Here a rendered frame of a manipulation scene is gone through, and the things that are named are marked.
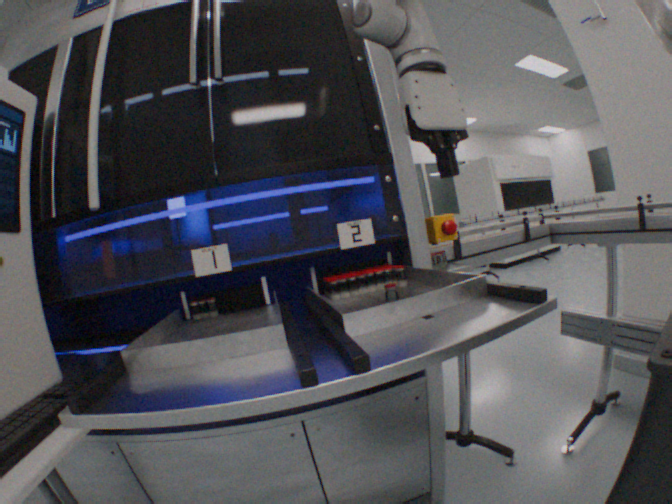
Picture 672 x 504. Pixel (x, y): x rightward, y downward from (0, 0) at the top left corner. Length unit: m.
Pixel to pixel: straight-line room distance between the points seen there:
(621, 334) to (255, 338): 1.24
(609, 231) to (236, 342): 1.18
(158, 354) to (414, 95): 0.53
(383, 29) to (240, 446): 0.94
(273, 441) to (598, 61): 2.17
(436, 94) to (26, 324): 0.92
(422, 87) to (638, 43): 1.55
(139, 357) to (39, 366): 0.39
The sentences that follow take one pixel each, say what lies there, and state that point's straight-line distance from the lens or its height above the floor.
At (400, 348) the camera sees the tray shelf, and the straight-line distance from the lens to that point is 0.36.
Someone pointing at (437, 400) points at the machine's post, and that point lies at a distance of 0.93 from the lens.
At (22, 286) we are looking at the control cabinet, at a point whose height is 1.05.
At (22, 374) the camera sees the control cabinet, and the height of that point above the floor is 0.87.
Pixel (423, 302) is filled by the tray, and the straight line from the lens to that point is 0.46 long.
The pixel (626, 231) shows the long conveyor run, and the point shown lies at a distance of 1.19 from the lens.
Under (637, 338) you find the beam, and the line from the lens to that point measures 1.30.
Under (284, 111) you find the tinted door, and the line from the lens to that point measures 0.76.
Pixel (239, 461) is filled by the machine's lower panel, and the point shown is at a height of 0.48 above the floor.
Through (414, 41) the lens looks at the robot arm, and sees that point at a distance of 0.51.
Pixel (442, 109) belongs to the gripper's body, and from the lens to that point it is 0.48.
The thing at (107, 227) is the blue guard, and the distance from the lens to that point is 0.78.
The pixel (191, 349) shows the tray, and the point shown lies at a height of 0.90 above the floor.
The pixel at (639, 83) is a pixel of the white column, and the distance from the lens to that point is 1.83.
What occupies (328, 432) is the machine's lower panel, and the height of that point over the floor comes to 0.52.
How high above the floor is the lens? 1.02
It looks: 3 degrees down
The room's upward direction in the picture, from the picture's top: 10 degrees counter-clockwise
